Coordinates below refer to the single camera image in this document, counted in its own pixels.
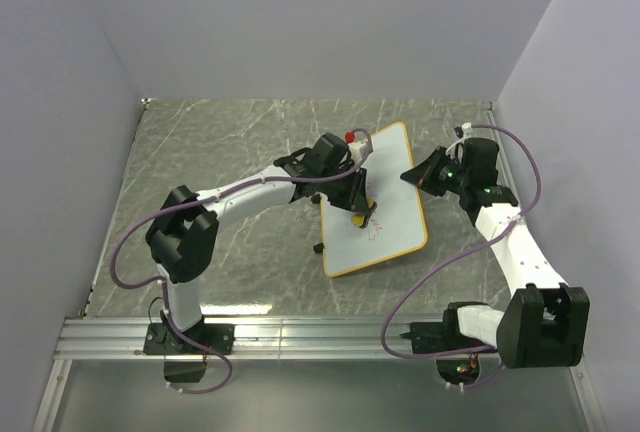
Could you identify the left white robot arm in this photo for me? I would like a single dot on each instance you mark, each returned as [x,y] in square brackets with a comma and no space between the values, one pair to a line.
[182,238]

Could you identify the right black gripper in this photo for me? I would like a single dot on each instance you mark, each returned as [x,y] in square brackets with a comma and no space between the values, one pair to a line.
[423,175]

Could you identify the yellow-framed whiteboard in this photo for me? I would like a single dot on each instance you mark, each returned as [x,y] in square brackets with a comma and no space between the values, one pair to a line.
[396,228]

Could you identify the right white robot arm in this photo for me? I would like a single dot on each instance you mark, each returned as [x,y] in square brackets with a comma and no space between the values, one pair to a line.
[545,322]

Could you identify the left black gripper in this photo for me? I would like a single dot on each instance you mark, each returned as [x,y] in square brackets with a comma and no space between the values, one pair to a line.
[356,199]

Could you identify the yellow bone-shaped eraser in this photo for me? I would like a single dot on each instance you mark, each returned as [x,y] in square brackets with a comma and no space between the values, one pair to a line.
[361,220]

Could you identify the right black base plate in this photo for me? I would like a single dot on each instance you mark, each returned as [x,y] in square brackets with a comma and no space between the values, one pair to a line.
[426,337]

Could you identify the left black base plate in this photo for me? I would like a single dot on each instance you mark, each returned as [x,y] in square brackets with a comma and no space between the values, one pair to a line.
[161,339]

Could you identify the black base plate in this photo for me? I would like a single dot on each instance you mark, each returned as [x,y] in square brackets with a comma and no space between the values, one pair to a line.
[426,337]
[161,339]

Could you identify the aluminium mounting rail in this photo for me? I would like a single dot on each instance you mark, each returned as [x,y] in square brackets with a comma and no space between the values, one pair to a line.
[256,338]

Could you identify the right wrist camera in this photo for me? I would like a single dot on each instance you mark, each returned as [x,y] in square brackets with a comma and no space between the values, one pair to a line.
[463,133]

